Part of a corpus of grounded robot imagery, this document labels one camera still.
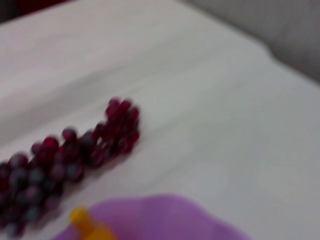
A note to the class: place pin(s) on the dark red grape bunch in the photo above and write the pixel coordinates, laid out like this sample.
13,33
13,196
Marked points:
50,162

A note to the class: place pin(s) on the yellow banana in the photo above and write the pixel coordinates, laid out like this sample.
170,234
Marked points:
92,230

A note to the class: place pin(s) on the purple wavy plastic plate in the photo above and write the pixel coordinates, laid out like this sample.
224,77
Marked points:
170,220

